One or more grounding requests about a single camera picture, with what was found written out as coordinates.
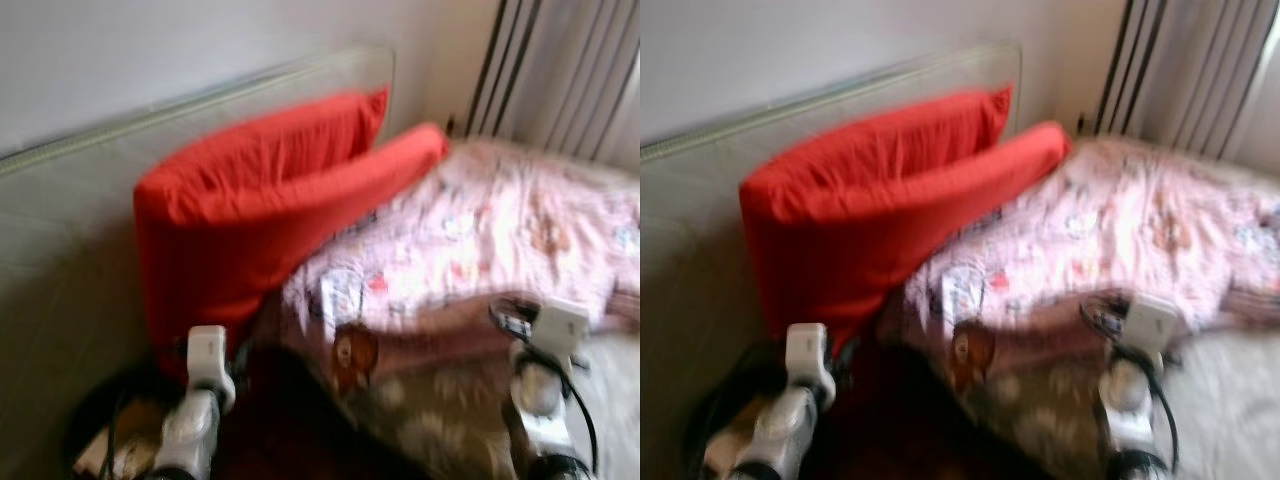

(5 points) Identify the white pleated curtain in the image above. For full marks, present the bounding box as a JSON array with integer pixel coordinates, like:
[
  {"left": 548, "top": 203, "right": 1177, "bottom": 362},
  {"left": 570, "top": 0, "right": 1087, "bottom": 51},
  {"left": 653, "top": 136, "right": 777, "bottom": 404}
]
[
  {"left": 465, "top": 0, "right": 641, "bottom": 173},
  {"left": 1095, "top": 0, "right": 1280, "bottom": 166}
]

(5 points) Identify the pink cartoon print blanket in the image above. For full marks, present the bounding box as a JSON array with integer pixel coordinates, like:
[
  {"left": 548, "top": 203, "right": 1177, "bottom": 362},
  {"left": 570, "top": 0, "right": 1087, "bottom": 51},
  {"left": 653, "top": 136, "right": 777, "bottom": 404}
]
[
  {"left": 903, "top": 133, "right": 1280, "bottom": 376},
  {"left": 278, "top": 137, "right": 641, "bottom": 386}
]

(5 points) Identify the bed with beige floral sheet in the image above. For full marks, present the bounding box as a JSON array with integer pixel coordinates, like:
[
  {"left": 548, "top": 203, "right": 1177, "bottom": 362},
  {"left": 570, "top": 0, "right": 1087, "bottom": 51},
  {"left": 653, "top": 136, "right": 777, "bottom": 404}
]
[
  {"left": 340, "top": 290, "right": 641, "bottom": 480},
  {"left": 960, "top": 300, "right": 1280, "bottom": 480}
]

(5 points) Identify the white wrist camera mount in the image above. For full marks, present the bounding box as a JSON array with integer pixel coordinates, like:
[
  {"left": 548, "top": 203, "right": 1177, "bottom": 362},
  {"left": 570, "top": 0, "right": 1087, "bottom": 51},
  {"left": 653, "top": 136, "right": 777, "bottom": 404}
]
[
  {"left": 1123, "top": 292, "right": 1183, "bottom": 349},
  {"left": 186, "top": 324, "right": 231, "bottom": 391},
  {"left": 785, "top": 321, "right": 831, "bottom": 386},
  {"left": 533, "top": 296, "right": 593, "bottom": 353}
]

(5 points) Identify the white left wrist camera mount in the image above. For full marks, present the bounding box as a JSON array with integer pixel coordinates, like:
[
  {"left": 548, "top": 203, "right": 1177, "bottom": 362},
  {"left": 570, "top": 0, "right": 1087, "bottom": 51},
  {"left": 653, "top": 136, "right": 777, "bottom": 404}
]
[
  {"left": 785, "top": 321, "right": 831, "bottom": 386},
  {"left": 186, "top": 324, "right": 231, "bottom": 391}
]

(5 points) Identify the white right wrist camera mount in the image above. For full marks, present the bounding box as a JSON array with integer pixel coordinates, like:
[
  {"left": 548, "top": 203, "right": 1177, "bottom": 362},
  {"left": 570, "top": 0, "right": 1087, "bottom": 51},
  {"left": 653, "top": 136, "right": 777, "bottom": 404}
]
[
  {"left": 533, "top": 296, "right": 593, "bottom": 353},
  {"left": 1123, "top": 292, "right": 1183, "bottom": 349}
]

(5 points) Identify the black round waste bin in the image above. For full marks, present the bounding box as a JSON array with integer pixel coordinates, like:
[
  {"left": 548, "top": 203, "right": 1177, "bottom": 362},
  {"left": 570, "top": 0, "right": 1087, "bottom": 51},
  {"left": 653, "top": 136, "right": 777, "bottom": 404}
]
[
  {"left": 63, "top": 362, "right": 191, "bottom": 480},
  {"left": 688, "top": 345, "right": 791, "bottom": 480}
]

